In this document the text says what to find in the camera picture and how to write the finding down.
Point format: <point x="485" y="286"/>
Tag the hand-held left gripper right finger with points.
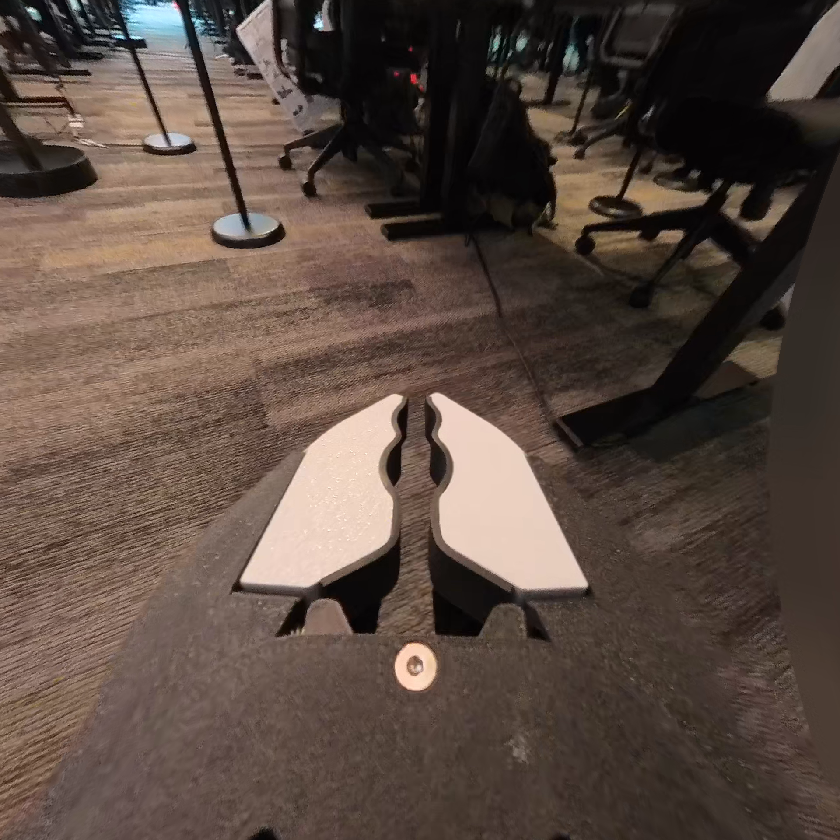
<point x="499" y="512"/>

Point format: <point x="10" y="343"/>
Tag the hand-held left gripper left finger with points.
<point x="328" y="505"/>

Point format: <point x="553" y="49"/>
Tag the black slanted desk leg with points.
<point x="722" y="341"/>

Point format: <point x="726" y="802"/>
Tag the black stanchion with round base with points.
<point x="248" y="229"/>
<point x="169" y="143"/>

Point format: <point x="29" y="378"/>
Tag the grey desk side panel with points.
<point x="814" y="525"/>

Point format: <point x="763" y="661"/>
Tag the black stand with round base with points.
<point x="615" y="207"/>

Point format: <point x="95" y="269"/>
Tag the black backpack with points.
<point x="512" y="151"/>

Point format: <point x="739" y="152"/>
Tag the white printed sheet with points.
<point x="289" y="79"/>

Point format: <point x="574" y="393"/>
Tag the large black round floor base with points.
<point x="46" y="170"/>

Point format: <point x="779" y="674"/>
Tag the black mesh office chair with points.
<point x="623" y="39"/>

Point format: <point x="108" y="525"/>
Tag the black desk leg frame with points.
<point x="453" y="131"/>

